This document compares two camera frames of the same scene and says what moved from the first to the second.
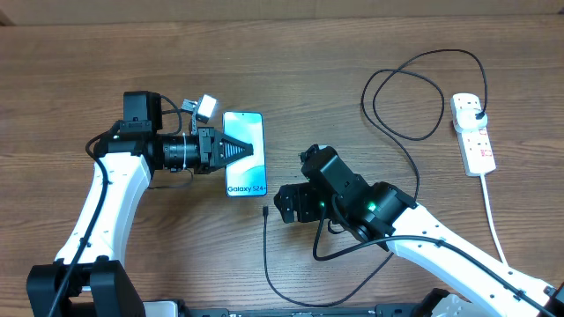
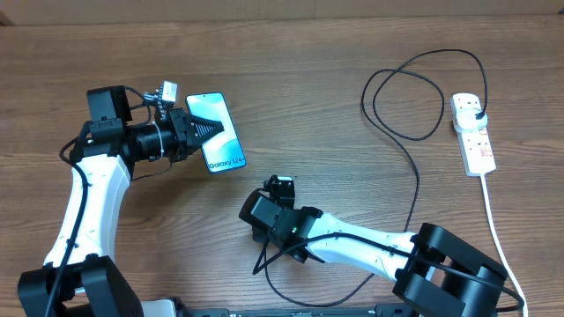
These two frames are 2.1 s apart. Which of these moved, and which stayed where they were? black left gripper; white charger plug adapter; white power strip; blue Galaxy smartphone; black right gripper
Moved: blue Galaxy smartphone; black right gripper; black left gripper
Stayed: white charger plug adapter; white power strip
